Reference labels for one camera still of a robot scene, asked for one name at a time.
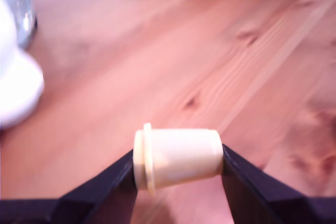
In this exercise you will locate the large clear water bottle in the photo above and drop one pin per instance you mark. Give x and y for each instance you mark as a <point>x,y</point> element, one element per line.
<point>18,6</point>

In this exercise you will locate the cream coffee capsule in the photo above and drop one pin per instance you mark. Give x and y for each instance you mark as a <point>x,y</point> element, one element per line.
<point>181,158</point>

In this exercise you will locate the small white round camera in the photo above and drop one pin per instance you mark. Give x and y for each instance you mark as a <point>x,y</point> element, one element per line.
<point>15,85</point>

